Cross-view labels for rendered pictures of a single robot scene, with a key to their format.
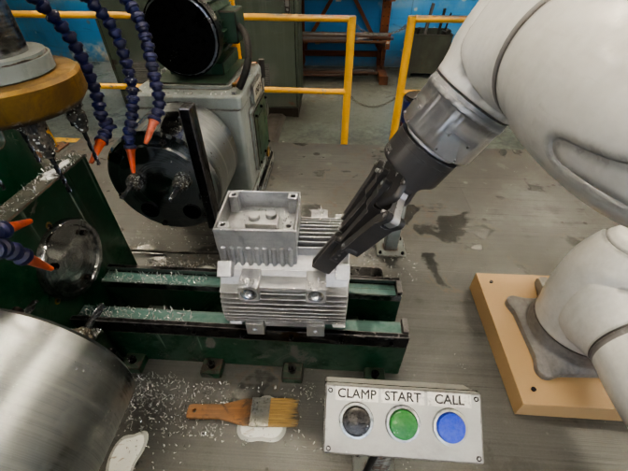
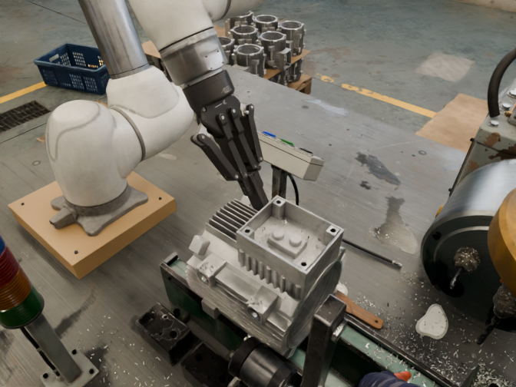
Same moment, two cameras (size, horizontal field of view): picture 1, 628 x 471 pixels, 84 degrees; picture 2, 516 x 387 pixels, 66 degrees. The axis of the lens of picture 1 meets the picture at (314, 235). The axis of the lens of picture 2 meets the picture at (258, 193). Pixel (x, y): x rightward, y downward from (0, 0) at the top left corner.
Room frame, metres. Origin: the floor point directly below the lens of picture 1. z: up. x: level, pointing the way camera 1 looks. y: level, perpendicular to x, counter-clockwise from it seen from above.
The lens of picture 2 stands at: (0.76, 0.27, 1.56)
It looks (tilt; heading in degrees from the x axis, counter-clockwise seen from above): 42 degrees down; 216
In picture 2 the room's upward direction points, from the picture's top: straight up
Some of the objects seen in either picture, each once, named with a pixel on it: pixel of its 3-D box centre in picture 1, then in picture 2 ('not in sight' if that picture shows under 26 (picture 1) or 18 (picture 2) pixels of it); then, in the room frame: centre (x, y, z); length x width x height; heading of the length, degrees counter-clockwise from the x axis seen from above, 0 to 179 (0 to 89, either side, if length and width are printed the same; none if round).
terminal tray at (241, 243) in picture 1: (262, 227); (289, 246); (0.42, 0.08, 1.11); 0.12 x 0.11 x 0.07; 88
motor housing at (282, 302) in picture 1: (289, 268); (266, 272); (0.42, 0.04, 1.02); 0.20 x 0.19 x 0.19; 88
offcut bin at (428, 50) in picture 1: (428, 40); not in sight; (5.02, -1.48, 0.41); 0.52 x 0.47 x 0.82; 86
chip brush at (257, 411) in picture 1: (243, 411); (338, 300); (0.26, 0.13, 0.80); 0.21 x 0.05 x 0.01; 89
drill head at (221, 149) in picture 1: (183, 158); not in sight; (0.77, 0.32, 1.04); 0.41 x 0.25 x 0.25; 176
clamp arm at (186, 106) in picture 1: (203, 172); (315, 370); (0.57, 0.21, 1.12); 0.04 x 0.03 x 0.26; 86
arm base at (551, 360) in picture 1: (566, 320); (91, 198); (0.41, -0.51, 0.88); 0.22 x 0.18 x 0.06; 178
